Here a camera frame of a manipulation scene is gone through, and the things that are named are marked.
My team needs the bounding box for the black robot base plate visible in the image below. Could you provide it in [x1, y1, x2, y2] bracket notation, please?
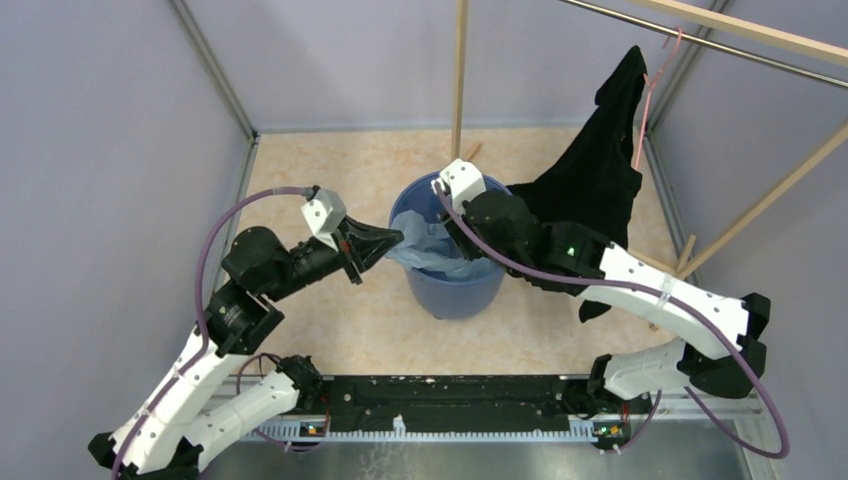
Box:
[291, 375, 651, 433]

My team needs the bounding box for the metal hanging rod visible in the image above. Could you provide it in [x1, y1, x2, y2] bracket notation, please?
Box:
[559, 0, 848, 91]

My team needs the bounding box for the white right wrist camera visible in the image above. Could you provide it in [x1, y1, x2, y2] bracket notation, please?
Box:
[430, 158, 487, 214]

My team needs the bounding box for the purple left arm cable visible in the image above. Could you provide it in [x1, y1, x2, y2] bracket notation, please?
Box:
[109, 186, 313, 480]

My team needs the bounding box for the light blue trash bag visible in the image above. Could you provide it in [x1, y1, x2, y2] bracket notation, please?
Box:
[386, 210, 500, 282]

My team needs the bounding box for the white slotted cable duct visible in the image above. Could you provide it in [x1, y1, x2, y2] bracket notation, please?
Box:
[259, 417, 598, 444]

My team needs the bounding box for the pink clothes hanger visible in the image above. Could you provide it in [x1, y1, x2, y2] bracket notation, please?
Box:
[632, 26, 684, 171]

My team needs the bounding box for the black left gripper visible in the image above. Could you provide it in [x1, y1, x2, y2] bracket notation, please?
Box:
[264, 214, 404, 302]

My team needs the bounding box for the blue plastic trash bin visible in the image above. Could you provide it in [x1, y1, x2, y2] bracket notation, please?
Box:
[388, 172, 504, 320]

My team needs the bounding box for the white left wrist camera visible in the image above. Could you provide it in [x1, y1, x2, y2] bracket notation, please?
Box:
[301, 185, 347, 252]

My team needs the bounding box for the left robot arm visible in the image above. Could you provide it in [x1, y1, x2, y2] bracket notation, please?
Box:
[88, 217, 404, 479]

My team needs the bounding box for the black hanging garment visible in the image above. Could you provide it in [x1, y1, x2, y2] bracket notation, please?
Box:
[506, 44, 649, 325]

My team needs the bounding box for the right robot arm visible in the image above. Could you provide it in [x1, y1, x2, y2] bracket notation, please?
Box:
[434, 188, 774, 412]

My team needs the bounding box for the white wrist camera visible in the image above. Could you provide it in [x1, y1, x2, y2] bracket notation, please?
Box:
[301, 185, 347, 252]
[430, 158, 487, 214]

